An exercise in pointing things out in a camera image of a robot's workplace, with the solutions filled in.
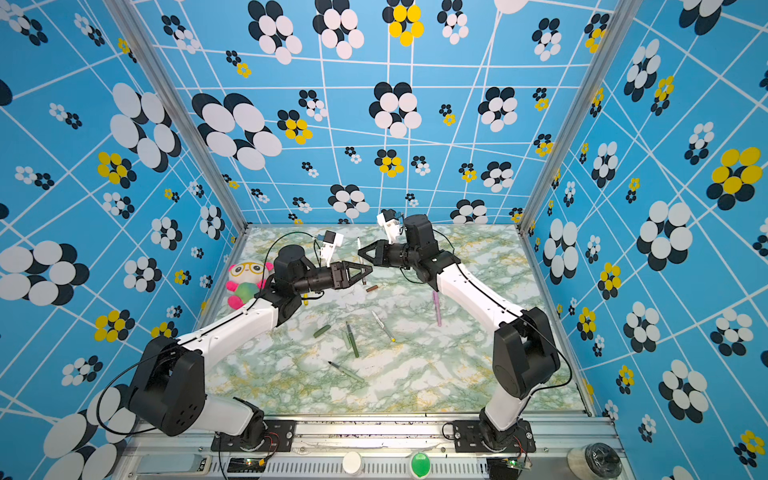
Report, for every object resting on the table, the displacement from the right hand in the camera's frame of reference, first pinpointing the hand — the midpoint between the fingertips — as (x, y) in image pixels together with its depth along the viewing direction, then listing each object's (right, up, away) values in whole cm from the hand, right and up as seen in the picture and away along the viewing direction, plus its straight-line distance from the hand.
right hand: (361, 253), depth 79 cm
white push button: (-1, -46, -14) cm, 48 cm away
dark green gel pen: (-5, -34, +6) cm, 35 cm away
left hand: (+2, -5, -4) cm, 6 cm away
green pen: (-4, -27, +12) cm, 30 cm away
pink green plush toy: (-40, -9, +18) cm, 44 cm away
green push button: (+14, -44, -17) cm, 49 cm away
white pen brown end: (-1, +1, -1) cm, 2 cm away
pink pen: (+23, -18, +18) cm, 34 cm away
